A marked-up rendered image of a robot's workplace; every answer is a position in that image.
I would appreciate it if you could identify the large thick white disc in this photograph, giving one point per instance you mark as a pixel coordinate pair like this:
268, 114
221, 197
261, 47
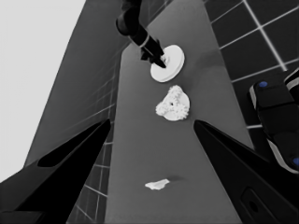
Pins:
168, 74

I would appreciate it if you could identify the small white gear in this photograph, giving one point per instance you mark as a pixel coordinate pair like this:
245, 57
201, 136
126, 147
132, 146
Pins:
183, 112
178, 90
160, 110

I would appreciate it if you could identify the white round carrier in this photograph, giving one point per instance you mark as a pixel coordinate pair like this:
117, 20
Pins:
186, 100

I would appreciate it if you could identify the dark robot body block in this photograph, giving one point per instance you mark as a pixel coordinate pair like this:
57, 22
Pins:
274, 105

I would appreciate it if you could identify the small white T-shaped piece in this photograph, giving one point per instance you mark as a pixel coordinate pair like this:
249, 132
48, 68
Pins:
157, 184

